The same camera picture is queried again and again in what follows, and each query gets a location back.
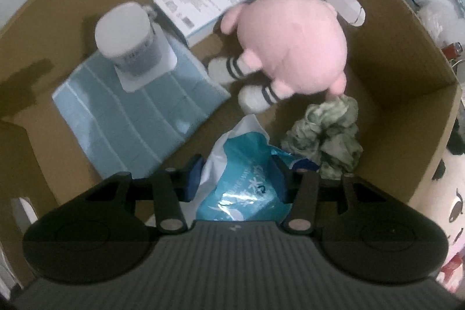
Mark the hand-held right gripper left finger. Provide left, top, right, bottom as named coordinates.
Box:
left=83, top=154, right=204, bottom=234

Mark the brown cardboard box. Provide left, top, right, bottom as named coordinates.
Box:
left=0, top=0, right=462, bottom=289

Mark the toilet paper roll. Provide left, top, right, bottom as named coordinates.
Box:
left=94, top=2, right=178, bottom=93

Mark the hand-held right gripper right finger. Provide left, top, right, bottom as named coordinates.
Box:
left=271, top=154, right=367, bottom=234

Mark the green fabric scrunchie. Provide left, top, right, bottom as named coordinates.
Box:
left=280, top=95, right=364, bottom=180

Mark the pink plush toy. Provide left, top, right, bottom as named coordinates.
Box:
left=207, top=0, right=348, bottom=114

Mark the blue white plastic packet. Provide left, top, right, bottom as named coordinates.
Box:
left=196, top=114, right=316, bottom=223

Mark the light blue checked towel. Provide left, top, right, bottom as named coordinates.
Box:
left=52, top=37, right=232, bottom=180

